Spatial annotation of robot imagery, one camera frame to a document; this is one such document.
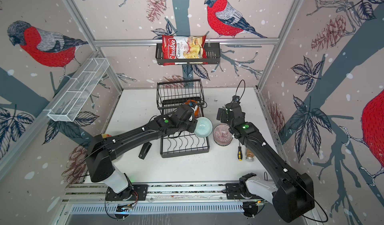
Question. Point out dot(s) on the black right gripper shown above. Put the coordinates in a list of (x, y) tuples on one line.
[(223, 112)]

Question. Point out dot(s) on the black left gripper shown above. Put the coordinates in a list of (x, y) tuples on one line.
[(193, 125)]

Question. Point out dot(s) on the orange plastic bowl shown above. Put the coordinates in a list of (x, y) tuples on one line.
[(194, 106)]

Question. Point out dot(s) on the light green ceramic bowl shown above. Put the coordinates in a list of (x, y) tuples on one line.
[(204, 127)]

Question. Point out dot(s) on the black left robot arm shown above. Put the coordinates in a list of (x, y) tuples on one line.
[(103, 151)]

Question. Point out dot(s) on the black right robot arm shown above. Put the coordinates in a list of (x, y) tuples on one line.
[(291, 193)]

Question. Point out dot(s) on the pink patterned glass bowl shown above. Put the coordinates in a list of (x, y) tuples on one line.
[(221, 135)]

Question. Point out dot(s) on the yellow black screwdriver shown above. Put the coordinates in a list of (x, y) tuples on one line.
[(240, 154)]

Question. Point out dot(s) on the glass spice jar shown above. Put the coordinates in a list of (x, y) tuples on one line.
[(249, 156)]

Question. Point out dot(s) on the black stapler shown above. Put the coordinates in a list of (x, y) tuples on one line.
[(145, 149)]

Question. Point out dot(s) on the red cassava chips bag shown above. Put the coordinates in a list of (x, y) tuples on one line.
[(183, 47)]

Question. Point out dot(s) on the yellow cup with markers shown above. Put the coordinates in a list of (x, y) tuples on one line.
[(105, 136)]

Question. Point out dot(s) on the black wire dish rack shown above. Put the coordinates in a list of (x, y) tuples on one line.
[(182, 102)]

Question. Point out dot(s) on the black wall basket shelf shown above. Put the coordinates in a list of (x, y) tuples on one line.
[(209, 54)]

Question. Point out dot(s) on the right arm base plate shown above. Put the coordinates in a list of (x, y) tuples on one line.
[(235, 191)]

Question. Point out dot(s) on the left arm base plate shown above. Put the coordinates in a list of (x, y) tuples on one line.
[(134, 193)]

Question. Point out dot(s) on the white wire mesh shelf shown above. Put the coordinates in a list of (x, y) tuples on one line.
[(71, 102)]

